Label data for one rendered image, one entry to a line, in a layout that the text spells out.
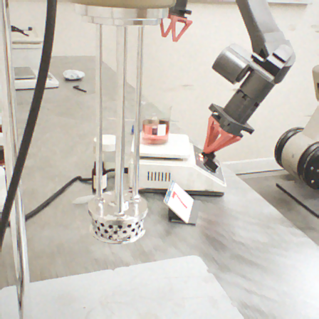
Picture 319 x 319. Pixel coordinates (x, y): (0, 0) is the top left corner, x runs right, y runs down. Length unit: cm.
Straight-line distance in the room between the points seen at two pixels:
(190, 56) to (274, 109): 67
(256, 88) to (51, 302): 56
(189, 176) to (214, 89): 175
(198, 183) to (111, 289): 34
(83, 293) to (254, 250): 30
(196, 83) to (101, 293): 203
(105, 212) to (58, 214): 35
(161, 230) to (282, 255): 21
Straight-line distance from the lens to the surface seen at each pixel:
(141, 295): 65
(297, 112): 299
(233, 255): 76
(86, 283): 67
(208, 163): 94
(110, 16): 42
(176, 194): 86
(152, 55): 244
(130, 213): 50
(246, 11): 107
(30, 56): 191
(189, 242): 78
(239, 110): 94
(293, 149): 165
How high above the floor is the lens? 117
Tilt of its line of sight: 23 degrees down
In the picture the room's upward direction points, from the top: 3 degrees clockwise
